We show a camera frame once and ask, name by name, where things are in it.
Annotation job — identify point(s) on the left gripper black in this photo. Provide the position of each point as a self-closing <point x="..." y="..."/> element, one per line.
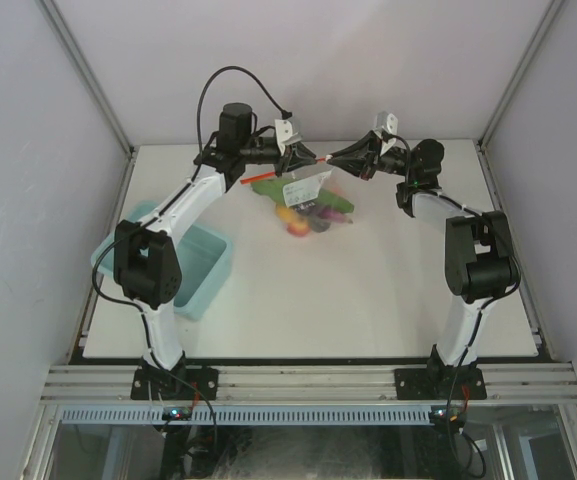
<point x="297" y="161"/>

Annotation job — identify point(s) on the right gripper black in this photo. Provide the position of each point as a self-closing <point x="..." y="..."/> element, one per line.
<point x="366" y="166"/>

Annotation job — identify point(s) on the clear zip top bag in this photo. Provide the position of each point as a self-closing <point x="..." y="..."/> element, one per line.
<point x="304" y="184"/>

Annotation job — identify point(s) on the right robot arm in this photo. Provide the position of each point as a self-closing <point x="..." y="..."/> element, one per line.
<point x="480" y="265"/>

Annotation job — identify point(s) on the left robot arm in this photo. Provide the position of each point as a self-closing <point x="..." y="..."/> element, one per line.
<point x="219" y="165"/>

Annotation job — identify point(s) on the fake green vegetable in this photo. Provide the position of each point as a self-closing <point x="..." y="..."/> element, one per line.
<point x="273" y="189"/>

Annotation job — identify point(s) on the fake orange fruit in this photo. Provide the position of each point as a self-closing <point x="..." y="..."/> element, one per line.
<point x="285" y="214"/>

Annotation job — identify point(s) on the fake red yellow apple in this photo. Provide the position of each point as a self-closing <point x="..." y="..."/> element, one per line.
<point x="299" y="229"/>

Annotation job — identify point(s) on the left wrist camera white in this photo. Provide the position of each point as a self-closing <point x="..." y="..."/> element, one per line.
<point x="286" y="134"/>

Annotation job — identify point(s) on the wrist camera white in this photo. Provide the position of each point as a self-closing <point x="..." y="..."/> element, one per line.
<point x="286" y="134"/>
<point x="386" y="126"/>

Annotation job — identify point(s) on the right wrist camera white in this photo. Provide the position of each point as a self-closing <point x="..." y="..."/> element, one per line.
<point x="386" y="126"/>

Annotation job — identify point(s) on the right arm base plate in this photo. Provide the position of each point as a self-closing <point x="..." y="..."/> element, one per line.
<point x="422" y="384"/>

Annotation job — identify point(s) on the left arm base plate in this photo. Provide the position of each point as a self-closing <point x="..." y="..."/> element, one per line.
<point x="154" y="384"/>

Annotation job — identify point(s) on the aluminium rail frame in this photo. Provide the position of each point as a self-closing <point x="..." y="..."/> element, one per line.
<point x="499" y="384"/>

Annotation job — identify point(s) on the blue slotted cable duct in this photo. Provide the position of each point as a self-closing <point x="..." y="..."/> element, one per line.
<point x="336" y="415"/>

